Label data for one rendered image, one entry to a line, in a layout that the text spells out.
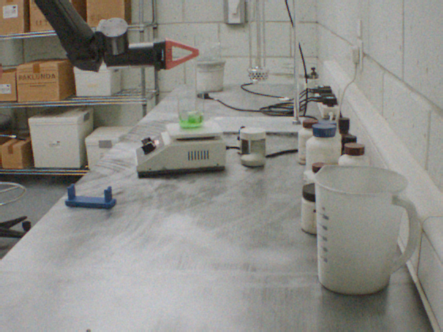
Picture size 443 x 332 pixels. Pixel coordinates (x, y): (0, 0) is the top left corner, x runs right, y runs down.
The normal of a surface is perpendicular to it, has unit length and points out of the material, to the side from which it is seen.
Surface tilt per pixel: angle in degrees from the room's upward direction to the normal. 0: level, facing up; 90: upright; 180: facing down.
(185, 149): 90
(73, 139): 92
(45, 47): 90
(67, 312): 0
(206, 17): 90
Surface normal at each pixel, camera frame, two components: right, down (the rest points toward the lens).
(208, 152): 0.17, 0.27
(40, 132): -0.09, 0.32
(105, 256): -0.02, -0.96
